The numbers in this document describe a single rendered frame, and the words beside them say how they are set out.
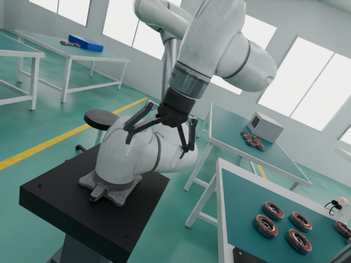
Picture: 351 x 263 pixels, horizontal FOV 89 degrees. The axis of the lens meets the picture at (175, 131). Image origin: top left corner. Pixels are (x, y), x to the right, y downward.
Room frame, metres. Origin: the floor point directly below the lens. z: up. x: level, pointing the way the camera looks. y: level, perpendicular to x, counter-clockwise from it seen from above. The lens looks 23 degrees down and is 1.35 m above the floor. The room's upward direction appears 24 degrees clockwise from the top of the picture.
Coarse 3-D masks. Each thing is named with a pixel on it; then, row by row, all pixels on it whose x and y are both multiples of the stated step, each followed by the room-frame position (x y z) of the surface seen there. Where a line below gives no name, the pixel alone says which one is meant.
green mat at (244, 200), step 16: (224, 176) 1.07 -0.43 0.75; (240, 176) 1.17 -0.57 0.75; (224, 192) 0.90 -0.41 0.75; (240, 192) 0.97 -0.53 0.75; (256, 192) 1.06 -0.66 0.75; (272, 192) 1.15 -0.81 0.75; (240, 208) 0.82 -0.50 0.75; (256, 208) 0.88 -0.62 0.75; (288, 208) 1.03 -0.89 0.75; (304, 208) 1.12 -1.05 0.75; (240, 224) 0.70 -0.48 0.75; (288, 224) 0.86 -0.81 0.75; (320, 224) 1.01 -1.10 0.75; (240, 240) 0.61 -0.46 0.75; (256, 240) 0.65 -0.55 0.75; (272, 240) 0.69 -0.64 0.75; (320, 240) 0.85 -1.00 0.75; (336, 240) 0.92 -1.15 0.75; (256, 256) 0.56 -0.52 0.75; (272, 256) 0.60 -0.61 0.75; (288, 256) 0.64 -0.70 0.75; (304, 256) 0.68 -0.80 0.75; (320, 256) 0.72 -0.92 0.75
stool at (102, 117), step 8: (88, 112) 1.48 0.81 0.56; (96, 112) 1.54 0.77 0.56; (104, 112) 1.62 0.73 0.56; (88, 120) 1.37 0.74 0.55; (96, 120) 1.40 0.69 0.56; (104, 120) 1.47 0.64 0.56; (112, 120) 1.53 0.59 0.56; (96, 128) 1.37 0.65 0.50; (104, 128) 1.38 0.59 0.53; (96, 144) 1.50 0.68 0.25
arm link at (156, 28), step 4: (136, 0) 0.82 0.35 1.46; (140, 0) 0.79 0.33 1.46; (160, 0) 0.86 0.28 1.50; (164, 0) 0.89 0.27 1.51; (136, 4) 0.81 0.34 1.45; (164, 4) 0.87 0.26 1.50; (168, 4) 0.90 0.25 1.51; (136, 8) 0.81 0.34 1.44; (168, 8) 0.89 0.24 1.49; (136, 12) 0.82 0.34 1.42; (136, 16) 0.85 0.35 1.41; (140, 20) 0.85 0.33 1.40; (152, 28) 0.90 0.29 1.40; (156, 28) 0.90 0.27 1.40; (160, 28) 0.90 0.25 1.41
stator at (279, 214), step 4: (264, 204) 0.92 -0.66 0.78; (268, 204) 0.92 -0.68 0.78; (272, 204) 0.94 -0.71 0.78; (264, 208) 0.89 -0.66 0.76; (268, 208) 0.88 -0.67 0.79; (272, 208) 0.91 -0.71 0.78; (276, 208) 0.92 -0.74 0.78; (268, 212) 0.86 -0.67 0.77; (272, 212) 0.86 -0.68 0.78; (276, 212) 0.90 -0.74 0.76; (280, 212) 0.89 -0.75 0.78; (272, 216) 0.85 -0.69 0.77; (276, 216) 0.84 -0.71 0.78; (280, 216) 0.85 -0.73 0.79; (276, 220) 0.84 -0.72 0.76
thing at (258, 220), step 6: (258, 216) 0.77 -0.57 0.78; (264, 216) 0.79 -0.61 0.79; (258, 222) 0.73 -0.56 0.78; (264, 222) 0.76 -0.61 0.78; (270, 222) 0.77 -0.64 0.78; (258, 228) 0.71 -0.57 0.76; (264, 228) 0.70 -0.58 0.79; (270, 228) 0.75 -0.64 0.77; (276, 228) 0.74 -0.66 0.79; (264, 234) 0.69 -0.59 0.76; (270, 234) 0.69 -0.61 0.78; (276, 234) 0.70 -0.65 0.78
